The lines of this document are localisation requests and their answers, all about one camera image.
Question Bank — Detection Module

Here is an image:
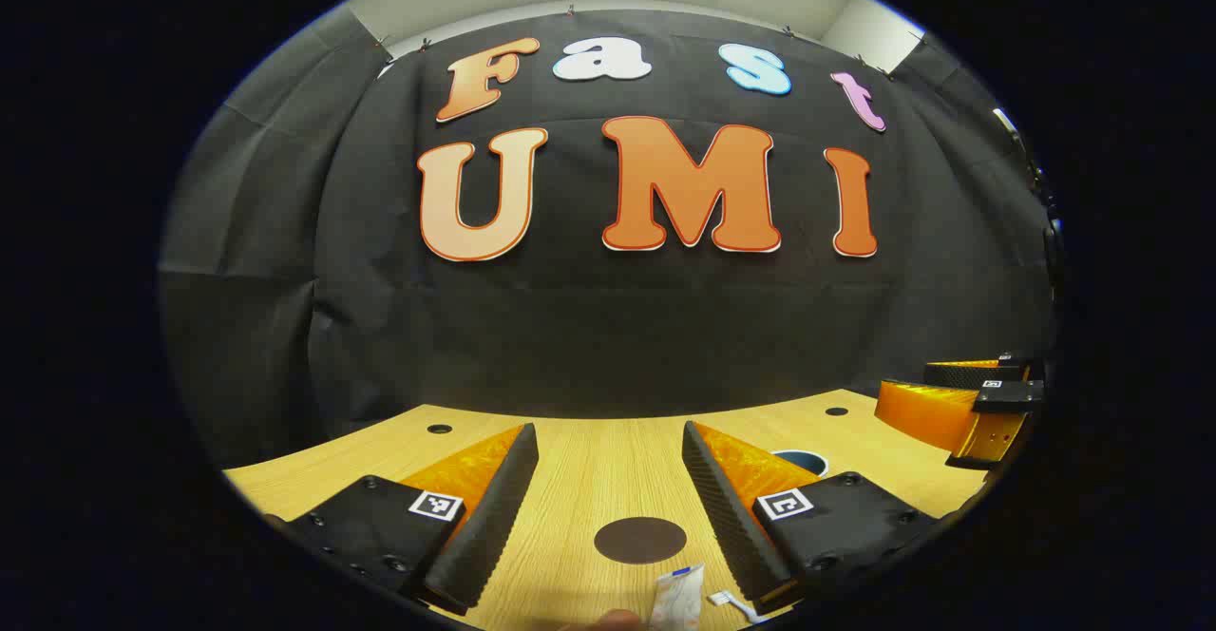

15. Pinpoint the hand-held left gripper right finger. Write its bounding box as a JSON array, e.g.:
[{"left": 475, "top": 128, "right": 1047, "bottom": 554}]
[{"left": 682, "top": 420, "right": 951, "bottom": 613}]

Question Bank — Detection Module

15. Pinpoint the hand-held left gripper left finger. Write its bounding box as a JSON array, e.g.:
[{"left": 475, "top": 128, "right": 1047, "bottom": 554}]
[{"left": 261, "top": 422, "right": 540, "bottom": 618}]

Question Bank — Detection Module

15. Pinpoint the dark round coaster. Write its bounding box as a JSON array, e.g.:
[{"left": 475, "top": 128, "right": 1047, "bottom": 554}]
[{"left": 594, "top": 517, "right": 688, "bottom": 565}]

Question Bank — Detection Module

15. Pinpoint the white toothbrush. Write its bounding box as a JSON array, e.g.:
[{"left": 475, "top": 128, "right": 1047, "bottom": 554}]
[{"left": 708, "top": 590, "right": 770, "bottom": 624}]

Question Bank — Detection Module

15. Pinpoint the white toothpaste tube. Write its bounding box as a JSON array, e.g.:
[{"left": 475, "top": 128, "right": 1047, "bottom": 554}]
[{"left": 649, "top": 564, "right": 706, "bottom": 630}]

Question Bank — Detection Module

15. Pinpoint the pale blue cup wooden handle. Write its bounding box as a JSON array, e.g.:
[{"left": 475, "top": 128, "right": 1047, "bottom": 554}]
[{"left": 769, "top": 449, "right": 830, "bottom": 480}]

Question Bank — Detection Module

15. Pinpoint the wooden desktop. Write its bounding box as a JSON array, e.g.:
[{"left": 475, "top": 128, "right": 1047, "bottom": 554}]
[{"left": 223, "top": 389, "right": 989, "bottom": 631}]

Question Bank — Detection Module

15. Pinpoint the black backdrop cloth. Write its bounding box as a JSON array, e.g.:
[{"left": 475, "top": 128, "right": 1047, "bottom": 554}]
[{"left": 157, "top": 9, "right": 1060, "bottom": 470}]

